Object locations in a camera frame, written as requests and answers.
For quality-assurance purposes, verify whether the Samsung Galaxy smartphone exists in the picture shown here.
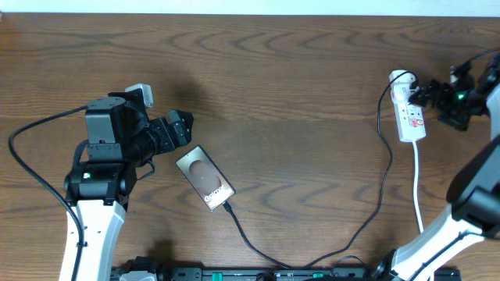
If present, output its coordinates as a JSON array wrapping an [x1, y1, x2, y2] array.
[[176, 145, 235, 212]]

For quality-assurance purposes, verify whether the black charging cable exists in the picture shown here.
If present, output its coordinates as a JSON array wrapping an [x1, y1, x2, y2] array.
[[221, 70, 420, 270]]

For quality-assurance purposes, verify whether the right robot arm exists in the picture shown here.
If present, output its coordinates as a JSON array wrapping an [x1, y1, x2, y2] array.
[[370, 48, 499, 280]]

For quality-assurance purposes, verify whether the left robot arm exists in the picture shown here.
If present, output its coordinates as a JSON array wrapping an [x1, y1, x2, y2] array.
[[59, 84, 194, 280]]

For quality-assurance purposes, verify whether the white USB charger adapter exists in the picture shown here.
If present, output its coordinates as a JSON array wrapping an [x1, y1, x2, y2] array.
[[389, 69, 420, 103]]

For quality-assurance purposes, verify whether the white power strip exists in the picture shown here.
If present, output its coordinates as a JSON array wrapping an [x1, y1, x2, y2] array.
[[391, 85, 427, 143]]

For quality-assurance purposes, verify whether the white power strip cord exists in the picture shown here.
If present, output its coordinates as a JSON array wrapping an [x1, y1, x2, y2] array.
[[412, 140, 426, 234]]

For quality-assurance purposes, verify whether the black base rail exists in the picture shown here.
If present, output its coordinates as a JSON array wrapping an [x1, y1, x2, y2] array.
[[111, 257, 462, 281]]

